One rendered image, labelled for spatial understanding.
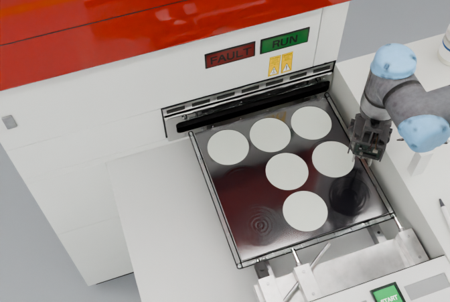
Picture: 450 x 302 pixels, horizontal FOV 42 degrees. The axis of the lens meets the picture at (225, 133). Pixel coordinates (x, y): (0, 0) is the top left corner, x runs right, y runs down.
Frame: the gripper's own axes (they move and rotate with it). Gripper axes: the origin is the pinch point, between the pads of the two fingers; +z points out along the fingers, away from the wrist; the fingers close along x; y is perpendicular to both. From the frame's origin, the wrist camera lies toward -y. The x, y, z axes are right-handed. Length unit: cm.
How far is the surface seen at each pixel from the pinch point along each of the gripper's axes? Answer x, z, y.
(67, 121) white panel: -64, -8, 17
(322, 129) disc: -10.2, 4.7, -6.6
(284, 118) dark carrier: -20.0, 4.6, -7.1
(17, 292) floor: -103, 95, 34
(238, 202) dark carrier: -23.8, 4.7, 18.5
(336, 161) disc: -5.1, 4.6, 1.2
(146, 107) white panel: -50, -5, 6
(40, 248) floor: -103, 95, 16
